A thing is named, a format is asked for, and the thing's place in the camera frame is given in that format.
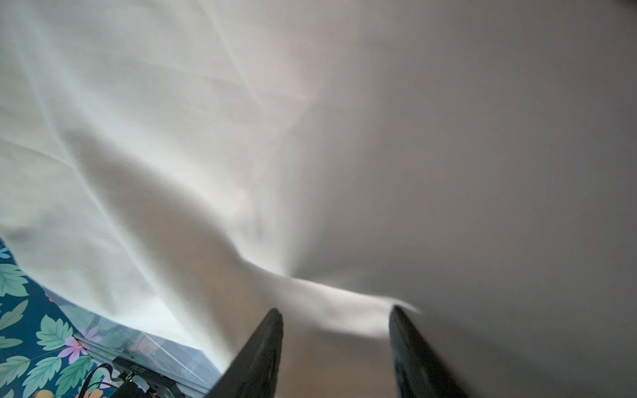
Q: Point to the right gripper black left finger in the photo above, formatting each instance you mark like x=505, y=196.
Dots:
x=254, y=371

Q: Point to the beige shorts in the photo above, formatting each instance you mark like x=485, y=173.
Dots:
x=182, y=167

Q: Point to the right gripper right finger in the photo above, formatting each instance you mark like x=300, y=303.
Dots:
x=418, y=370

